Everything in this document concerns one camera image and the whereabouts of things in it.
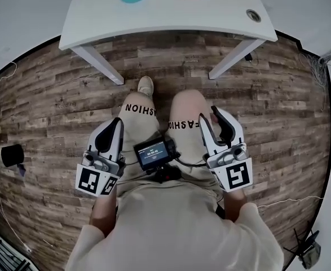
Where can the person's beige printed shorts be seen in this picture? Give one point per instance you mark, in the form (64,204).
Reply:
(137,134)

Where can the black waste bin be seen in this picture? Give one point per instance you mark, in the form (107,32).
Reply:
(12,155)

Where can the person's beige shoe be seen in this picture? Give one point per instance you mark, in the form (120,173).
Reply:
(146,85)

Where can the black metal railing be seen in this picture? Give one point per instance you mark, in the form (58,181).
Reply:
(1,250)

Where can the person's right forearm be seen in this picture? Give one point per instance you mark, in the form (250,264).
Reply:
(234,205)

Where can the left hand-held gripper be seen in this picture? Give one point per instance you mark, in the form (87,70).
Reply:
(87,178)

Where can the small blue plastic bag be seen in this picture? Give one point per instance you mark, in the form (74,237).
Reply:
(21,170)

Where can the black screen device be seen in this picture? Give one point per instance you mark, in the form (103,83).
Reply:
(151,155)

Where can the black tripod stand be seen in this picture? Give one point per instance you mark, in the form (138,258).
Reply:
(309,251)

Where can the person's beige t-shirt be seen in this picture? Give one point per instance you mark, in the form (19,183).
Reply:
(176,230)

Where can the person's left forearm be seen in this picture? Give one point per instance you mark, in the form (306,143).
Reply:
(103,213)

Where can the person's left leg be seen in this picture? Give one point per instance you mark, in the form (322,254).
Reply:
(138,99)

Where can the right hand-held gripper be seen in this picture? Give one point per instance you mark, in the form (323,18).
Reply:
(238,175)

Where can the small black plug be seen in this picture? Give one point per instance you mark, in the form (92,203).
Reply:
(249,57)

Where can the person's right hand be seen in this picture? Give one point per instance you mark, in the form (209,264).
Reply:
(216,119)

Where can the white table leg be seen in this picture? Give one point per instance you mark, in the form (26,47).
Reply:
(233,58)
(100,63)

